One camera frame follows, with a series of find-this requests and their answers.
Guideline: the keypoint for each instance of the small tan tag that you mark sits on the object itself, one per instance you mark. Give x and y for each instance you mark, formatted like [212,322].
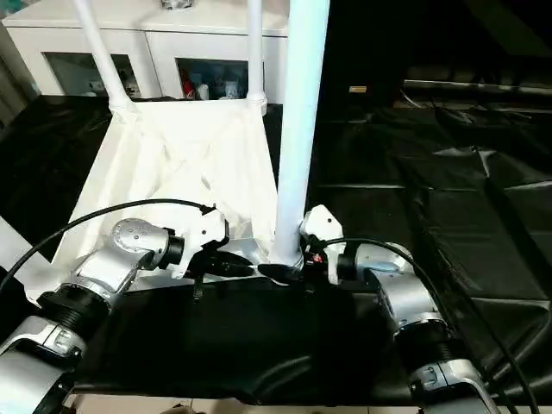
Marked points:
[358,89]

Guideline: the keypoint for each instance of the white plastic table top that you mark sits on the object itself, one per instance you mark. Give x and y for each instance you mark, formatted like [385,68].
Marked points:
[172,172]

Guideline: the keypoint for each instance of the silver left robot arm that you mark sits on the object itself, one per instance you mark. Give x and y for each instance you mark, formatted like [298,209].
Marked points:
[103,276]

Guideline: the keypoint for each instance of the black metal rail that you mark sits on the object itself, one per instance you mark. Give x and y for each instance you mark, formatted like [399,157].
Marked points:
[479,86]

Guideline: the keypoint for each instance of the black mat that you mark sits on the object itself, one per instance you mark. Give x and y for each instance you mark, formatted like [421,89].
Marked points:
[448,207]

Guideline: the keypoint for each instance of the white glass-door cabinet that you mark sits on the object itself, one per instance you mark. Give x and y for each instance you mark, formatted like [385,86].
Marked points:
[129,34]

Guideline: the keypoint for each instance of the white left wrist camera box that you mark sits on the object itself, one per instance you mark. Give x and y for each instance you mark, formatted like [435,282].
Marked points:
[205,228]

